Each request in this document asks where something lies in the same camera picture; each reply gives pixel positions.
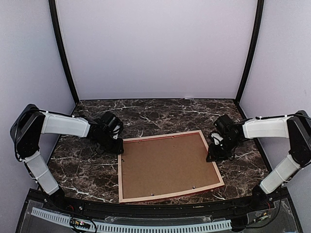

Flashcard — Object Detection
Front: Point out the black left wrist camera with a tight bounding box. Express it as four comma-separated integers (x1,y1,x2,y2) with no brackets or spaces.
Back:
97,112,123,139

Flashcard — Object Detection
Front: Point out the brown cardboard backing board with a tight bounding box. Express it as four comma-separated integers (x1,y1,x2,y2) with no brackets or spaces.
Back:
121,133,221,200

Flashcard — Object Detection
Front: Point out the small green circuit board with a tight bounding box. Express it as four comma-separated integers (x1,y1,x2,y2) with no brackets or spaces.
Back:
69,218,91,230

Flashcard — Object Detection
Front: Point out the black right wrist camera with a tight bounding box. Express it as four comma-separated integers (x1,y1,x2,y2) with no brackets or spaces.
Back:
210,114,240,147

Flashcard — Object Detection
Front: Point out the left black enclosure post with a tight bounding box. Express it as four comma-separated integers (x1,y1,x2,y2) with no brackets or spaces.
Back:
48,0,80,104

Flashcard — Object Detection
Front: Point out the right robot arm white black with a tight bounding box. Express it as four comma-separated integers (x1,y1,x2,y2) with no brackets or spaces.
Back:
206,110,311,211

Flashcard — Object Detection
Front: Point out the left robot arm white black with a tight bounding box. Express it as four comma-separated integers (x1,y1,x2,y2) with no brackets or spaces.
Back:
10,104,124,212

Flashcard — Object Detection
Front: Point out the wooden picture frame red edge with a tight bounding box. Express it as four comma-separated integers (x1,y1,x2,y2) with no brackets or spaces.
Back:
118,130,225,204

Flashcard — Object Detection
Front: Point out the right black enclosure post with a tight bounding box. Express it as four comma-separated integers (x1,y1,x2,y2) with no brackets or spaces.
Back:
235,0,264,105

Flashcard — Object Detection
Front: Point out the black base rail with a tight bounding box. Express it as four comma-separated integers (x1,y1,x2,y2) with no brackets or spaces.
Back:
24,188,292,221

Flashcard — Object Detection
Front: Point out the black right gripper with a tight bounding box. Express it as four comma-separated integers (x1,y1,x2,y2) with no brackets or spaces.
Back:
207,136,241,162

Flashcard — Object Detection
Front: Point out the black enclosure post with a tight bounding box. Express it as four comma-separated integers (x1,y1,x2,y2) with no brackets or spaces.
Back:
48,0,80,104
235,0,264,105

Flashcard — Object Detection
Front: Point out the grey slotted cable duct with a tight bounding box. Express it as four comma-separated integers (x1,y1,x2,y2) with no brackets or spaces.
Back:
31,207,232,233

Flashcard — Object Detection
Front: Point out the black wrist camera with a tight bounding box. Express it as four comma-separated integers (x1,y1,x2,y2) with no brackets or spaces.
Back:
210,114,240,147
97,112,123,139

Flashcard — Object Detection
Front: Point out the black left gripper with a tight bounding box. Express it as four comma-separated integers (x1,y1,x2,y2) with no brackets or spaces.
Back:
95,133,123,155

